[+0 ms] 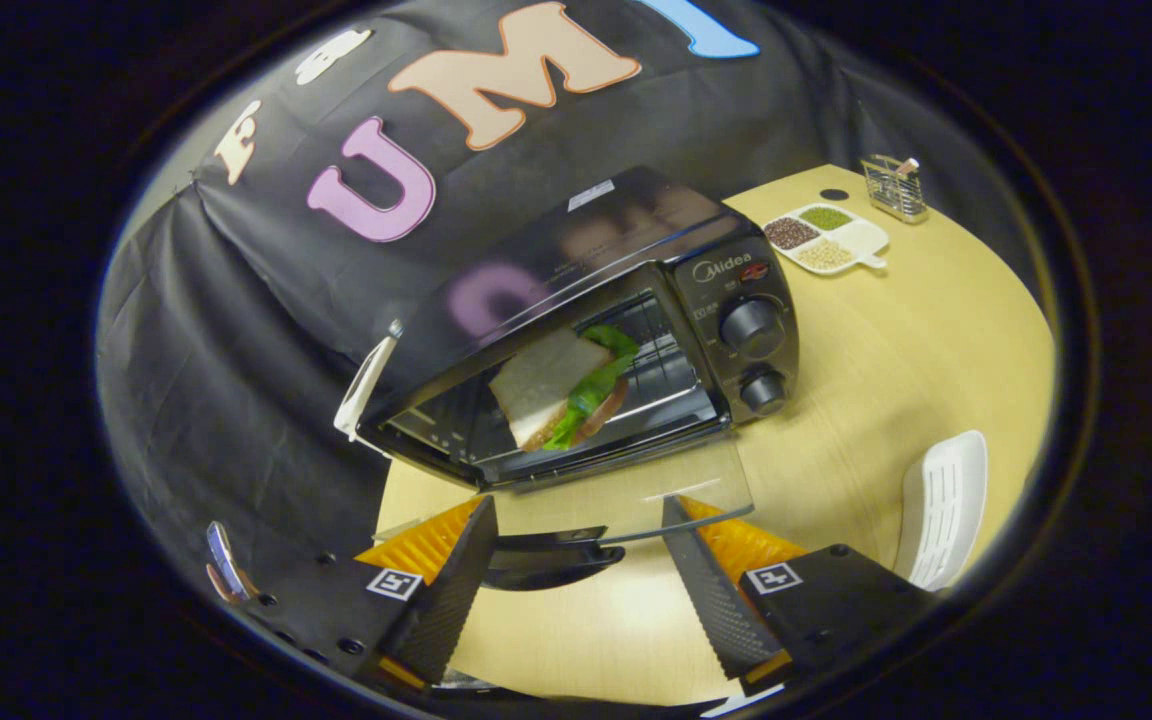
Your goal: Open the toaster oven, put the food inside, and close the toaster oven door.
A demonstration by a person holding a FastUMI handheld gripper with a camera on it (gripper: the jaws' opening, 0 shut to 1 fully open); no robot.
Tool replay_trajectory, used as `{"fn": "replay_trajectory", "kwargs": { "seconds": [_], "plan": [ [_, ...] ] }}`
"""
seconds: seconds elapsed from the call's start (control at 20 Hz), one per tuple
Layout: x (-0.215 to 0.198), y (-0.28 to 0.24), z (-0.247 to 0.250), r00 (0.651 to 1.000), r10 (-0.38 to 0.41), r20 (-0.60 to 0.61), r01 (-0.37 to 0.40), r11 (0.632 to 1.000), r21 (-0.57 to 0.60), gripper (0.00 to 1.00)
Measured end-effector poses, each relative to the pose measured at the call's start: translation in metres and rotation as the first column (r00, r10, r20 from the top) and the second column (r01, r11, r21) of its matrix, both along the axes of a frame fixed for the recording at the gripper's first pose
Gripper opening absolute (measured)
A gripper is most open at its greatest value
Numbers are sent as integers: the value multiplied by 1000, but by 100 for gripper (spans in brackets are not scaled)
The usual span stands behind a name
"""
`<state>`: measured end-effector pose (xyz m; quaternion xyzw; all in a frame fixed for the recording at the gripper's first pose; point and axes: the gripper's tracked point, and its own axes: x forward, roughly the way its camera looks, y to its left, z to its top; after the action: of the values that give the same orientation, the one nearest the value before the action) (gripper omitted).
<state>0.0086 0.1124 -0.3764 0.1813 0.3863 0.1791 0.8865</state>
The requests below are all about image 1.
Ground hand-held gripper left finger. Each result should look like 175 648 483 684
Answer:
236 495 500 691

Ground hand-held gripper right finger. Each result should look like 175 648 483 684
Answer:
660 495 938 693

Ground lettuce sandwich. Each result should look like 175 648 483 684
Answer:
488 323 641 454

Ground black toaster oven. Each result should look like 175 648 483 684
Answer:
355 165 803 592

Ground white small appliance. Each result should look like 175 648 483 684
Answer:
332 319 405 444

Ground white rectangular tray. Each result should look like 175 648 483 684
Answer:
893 429 990 594

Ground black backdrop cloth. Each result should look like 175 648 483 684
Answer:
96 0 1049 626

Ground white divided dish of beans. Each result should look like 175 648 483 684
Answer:
763 202 891 276

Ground metal wire basket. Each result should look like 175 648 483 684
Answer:
860 154 931 224

